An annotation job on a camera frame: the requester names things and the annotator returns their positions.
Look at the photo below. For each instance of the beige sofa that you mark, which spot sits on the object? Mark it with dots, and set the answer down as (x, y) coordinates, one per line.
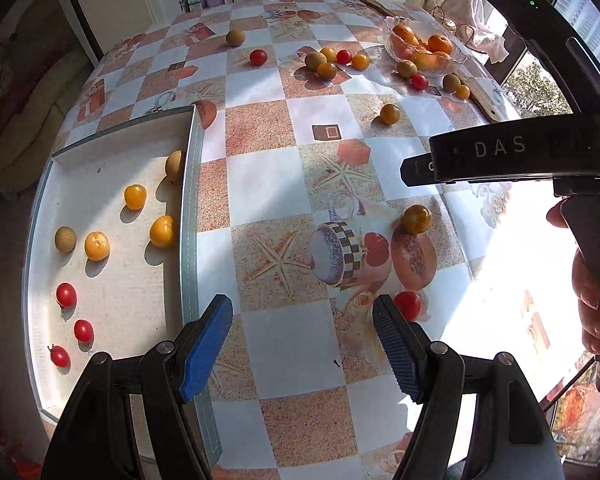
(25, 120)

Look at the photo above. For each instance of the orange tomato upper table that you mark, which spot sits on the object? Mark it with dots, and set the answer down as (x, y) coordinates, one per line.
(390, 114)

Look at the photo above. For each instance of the clear glass bowl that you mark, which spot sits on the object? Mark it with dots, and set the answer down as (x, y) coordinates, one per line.
(454, 60)

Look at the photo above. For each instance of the person's right hand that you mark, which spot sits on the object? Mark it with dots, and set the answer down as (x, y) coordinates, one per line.
(599, 310)

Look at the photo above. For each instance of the white tray grey rim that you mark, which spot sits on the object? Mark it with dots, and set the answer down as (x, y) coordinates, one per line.
(130, 285)

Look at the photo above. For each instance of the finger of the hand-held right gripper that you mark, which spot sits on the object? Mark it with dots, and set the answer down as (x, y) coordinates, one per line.
(529, 160)

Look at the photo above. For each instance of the yellow tomato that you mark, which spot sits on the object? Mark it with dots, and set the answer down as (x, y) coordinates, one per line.
(360, 62)
(163, 231)
(135, 196)
(462, 91)
(97, 246)
(328, 54)

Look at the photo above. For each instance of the red cherry tomato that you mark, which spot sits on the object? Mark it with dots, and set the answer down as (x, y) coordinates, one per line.
(419, 81)
(258, 57)
(407, 305)
(344, 56)
(59, 356)
(66, 295)
(83, 330)

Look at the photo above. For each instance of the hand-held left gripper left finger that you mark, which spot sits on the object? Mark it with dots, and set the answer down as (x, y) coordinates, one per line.
(205, 350)

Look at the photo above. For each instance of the white bottle green cap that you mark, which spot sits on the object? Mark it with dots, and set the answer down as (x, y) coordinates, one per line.
(194, 1)

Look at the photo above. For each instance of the orange tomato mid table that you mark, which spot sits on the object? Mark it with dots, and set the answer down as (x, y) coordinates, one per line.
(416, 218)

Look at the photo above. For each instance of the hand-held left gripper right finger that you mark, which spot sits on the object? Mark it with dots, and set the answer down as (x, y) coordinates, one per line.
(399, 350)

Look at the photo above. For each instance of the white cloth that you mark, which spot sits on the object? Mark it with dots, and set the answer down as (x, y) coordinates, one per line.
(479, 15)

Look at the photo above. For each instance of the green-orange tangerine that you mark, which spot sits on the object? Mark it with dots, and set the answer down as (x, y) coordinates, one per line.
(327, 71)

